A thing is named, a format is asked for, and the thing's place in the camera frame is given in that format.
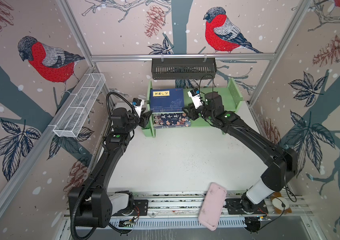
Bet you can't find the blue book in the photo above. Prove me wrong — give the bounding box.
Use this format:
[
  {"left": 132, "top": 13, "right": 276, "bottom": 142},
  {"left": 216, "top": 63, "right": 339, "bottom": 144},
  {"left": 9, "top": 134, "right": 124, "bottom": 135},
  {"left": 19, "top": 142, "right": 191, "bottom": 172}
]
[
  {"left": 152, "top": 107, "right": 183, "bottom": 114},
  {"left": 149, "top": 88, "right": 184, "bottom": 109}
]

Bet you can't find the colourful illustrated thick book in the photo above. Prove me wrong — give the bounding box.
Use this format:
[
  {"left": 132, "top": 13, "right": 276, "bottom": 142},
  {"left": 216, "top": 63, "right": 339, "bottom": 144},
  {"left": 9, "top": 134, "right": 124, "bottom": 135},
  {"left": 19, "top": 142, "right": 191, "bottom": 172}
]
[{"left": 153, "top": 113, "right": 191, "bottom": 129}]

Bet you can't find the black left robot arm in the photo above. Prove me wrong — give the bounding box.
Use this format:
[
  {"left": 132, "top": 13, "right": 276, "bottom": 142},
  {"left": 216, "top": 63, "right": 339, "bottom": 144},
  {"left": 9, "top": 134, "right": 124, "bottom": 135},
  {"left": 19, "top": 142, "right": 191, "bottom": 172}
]
[{"left": 68, "top": 93, "right": 152, "bottom": 240}]

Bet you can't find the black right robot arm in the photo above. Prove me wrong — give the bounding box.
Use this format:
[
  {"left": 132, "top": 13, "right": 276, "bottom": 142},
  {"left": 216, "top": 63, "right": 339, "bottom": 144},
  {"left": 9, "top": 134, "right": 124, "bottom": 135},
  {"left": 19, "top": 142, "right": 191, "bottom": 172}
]
[{"left": 182, "top": 89, "right": 298, "bottom": 213}]

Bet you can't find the green wooden shelf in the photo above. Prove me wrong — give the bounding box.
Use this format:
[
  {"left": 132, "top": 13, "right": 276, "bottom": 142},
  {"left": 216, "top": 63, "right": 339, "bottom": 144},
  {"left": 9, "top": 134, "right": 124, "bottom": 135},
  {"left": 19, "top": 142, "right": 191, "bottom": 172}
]
[{"left": 141, "top": 78, "right": 244, "bottom": 138}]

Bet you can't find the black hanging basket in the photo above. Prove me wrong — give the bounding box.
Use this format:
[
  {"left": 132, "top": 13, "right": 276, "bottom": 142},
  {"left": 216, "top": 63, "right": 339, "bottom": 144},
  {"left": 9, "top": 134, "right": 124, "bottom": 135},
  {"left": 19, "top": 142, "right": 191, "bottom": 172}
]
[{"left": 152, "top": 58, "right": 217, "bottom": 80}]

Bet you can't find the pink plastic tray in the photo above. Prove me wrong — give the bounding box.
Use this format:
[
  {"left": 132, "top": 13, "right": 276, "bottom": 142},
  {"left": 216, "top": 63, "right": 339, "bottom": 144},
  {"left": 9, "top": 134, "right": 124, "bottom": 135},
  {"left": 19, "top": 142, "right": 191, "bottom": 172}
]
[{"left": 198, "top": 183, "right": 227, "bottom": 231}]

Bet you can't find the small plush toy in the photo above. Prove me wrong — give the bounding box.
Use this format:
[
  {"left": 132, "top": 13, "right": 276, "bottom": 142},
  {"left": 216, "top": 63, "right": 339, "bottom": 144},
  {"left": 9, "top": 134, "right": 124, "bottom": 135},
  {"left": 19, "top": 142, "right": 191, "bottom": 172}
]
[{"left": 270, "top": 192, "right": 292, "bottom": 215}]

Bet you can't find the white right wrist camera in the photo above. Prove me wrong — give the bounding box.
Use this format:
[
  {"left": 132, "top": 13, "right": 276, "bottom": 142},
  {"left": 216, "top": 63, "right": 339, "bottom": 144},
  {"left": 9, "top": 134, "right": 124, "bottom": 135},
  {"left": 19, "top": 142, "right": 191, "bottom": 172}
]
[{"left": 187, "top": 88, "right": 203, "bottom": 109}]

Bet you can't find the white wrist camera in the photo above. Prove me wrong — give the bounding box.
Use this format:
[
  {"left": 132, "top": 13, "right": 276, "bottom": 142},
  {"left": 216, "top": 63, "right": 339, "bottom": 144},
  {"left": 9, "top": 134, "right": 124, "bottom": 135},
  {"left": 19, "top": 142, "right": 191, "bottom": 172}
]
[
  {"left": 187, "top": 88, "right": 203, "bottom": 109},
  {"left": 132, "top": 98, "right": 145, "bottom": 118}
]

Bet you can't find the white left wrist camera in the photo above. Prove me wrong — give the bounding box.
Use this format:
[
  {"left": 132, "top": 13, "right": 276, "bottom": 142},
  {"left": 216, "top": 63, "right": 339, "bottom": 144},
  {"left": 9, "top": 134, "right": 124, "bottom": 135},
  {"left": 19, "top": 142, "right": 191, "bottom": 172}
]
[{"left": 132, "top": 98, "right": 145, "bottom": 118}]

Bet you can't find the white wire mesh basket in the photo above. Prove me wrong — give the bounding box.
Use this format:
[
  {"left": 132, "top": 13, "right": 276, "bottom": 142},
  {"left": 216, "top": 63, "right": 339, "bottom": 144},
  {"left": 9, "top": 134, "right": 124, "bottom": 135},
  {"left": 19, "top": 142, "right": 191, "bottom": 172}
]
[{"left": 53, "top": 73, "right": 106, "bottom": 138}]

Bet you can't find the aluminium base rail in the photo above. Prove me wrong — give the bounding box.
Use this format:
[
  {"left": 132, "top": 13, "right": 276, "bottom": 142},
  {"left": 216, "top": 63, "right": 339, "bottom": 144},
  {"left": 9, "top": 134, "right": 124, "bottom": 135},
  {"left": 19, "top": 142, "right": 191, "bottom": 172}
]
[{"left": 110, "top": 191, "right": 313, "bottom": 230}]

